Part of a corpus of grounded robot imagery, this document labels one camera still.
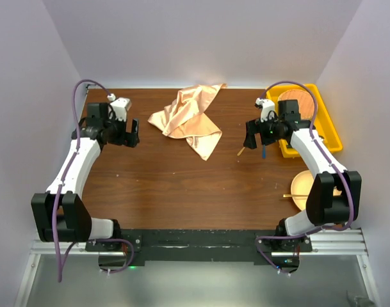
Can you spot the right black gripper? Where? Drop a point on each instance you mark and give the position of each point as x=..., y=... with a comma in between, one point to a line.
x=250, y=141

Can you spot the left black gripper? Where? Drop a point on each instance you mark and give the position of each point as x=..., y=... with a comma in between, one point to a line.
x=127, y=139

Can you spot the peach satin napkin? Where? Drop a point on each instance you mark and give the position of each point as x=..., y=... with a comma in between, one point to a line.
x=185, y=118

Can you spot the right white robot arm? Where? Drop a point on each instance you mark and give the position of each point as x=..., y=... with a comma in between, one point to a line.
x=333, y=201

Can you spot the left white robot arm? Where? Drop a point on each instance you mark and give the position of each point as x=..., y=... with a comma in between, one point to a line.
x=59, y=213

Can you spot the gold spoon on table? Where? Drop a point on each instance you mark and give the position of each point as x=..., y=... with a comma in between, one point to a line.
x=241, y=151

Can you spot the woven orange round plate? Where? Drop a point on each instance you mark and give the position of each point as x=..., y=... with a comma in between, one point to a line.
x=304, y=99

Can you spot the gold spoon on plate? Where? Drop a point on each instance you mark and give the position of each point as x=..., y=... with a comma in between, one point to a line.
x=294, y=195

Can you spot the beige round plate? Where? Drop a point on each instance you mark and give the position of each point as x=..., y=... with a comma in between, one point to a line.
x=301, y=184

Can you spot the yellow plastic tray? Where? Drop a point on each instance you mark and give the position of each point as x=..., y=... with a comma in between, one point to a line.
x=323, y=123

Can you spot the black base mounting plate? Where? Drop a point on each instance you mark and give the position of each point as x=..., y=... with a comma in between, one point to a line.
x=214, y=246

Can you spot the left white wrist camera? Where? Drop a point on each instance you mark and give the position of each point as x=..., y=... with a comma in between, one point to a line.
x=118, y=107

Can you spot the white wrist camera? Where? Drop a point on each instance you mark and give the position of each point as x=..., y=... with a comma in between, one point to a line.
x=266, y=106
x=118, y=107

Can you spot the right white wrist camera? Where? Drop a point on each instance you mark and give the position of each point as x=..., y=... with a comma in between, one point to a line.
x=266, y=106

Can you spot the aluminium rail frame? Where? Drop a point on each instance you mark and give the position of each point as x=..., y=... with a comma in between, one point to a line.
x=335, y=273

